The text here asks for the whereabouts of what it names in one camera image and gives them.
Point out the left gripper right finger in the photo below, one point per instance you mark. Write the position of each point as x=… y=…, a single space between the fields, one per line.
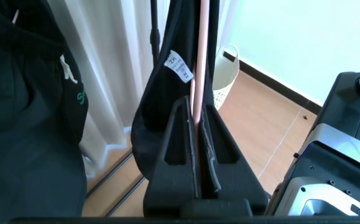
x=238 y=183

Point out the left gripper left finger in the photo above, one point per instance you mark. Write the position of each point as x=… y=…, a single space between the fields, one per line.
x=167 y=186

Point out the black garment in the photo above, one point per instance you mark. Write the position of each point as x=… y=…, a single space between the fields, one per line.
x=164 y=99

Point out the pink clothes hanger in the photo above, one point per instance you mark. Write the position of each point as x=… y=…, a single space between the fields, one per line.
x=202 y=62
x=15 y=17

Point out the black shorts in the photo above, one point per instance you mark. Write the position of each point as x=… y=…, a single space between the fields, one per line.
x=21 y=124

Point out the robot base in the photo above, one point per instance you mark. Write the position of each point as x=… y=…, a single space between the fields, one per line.
x=332 y=161

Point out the white laundry basket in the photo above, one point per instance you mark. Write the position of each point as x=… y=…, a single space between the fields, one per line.
x=226 y=74

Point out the black clothes rack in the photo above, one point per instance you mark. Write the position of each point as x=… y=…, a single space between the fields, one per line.
x=155 y=37

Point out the beige curtain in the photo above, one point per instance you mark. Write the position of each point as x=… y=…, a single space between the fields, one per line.
x=105 y=62

